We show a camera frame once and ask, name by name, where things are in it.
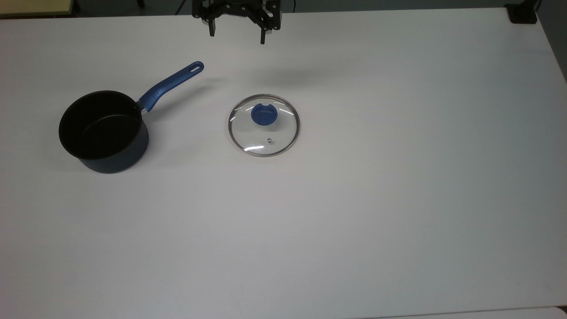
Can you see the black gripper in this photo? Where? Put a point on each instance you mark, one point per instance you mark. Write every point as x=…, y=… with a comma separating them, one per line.
x=239, y=5

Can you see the glass lid with blue knob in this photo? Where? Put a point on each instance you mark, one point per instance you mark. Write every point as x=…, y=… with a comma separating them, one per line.
x=264, y=114

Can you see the light wooden board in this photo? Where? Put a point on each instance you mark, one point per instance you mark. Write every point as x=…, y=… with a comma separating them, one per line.
x=31, y=6

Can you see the black table clamp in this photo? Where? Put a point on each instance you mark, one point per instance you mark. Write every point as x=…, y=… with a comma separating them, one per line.
x=522, y=15

